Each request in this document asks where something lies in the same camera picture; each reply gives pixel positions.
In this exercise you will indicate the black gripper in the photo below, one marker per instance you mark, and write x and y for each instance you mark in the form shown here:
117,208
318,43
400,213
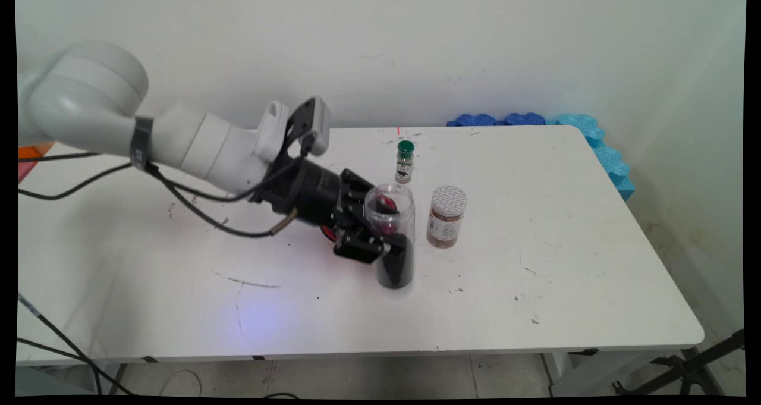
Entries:
309,194

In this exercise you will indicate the clear jar of black grains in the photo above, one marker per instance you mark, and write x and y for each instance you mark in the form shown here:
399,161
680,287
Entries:
397,268

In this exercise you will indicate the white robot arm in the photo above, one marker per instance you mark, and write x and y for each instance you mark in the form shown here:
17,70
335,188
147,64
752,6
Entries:
89,96

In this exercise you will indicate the red bowl with black rim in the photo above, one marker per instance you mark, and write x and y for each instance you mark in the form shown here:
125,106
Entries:
327,234

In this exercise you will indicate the small green-capped spice bottle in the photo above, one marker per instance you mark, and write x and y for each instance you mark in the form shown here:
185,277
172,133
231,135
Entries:
404,164

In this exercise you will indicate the white-lidded brown spice jar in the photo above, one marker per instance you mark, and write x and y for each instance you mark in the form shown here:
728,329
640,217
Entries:
445,220

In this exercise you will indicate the dark blue foam mat piece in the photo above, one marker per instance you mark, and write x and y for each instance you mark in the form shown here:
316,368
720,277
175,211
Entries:
524,119
474,120

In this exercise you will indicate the cyan foam mat piece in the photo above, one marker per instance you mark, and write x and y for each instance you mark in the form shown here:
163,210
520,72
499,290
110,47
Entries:
603,152

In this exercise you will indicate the white table leg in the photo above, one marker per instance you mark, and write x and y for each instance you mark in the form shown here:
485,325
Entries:
562,372

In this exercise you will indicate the orange box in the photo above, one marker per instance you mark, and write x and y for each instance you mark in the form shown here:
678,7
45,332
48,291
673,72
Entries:
35,151

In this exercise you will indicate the black tripod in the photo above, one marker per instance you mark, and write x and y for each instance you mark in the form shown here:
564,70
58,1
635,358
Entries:
689,369

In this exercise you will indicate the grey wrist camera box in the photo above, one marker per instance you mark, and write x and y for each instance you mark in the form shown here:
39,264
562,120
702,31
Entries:
318,125

